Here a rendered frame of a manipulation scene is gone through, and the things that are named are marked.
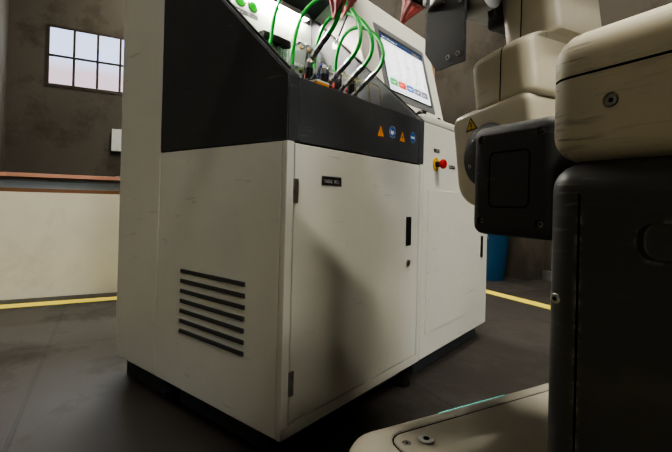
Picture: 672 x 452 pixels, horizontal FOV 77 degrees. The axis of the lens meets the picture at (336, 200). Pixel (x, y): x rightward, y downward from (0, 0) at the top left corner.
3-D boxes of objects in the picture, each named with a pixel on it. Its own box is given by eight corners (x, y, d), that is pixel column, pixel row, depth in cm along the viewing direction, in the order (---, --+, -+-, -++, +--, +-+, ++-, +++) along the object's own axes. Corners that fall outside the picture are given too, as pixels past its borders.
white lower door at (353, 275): (289, 426, 102) (296, 142, 102) (282, 422, 103) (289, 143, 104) (416, 354, 152) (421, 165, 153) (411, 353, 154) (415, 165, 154)
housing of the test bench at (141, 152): (153, 397, 137) (166, -67, 137) (113, 373, 154) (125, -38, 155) (385, 314, 246) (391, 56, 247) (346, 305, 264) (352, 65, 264)
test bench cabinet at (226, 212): (277, 473, 100) (286, 139, 100) (152, 397, 136) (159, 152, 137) (418, 380, 155) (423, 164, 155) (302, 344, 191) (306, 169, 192)
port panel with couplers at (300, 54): (293, 102, 174) (295, 26, 174) (287, 103, 176) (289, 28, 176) (314, 108, 184) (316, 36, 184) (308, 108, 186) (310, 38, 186)
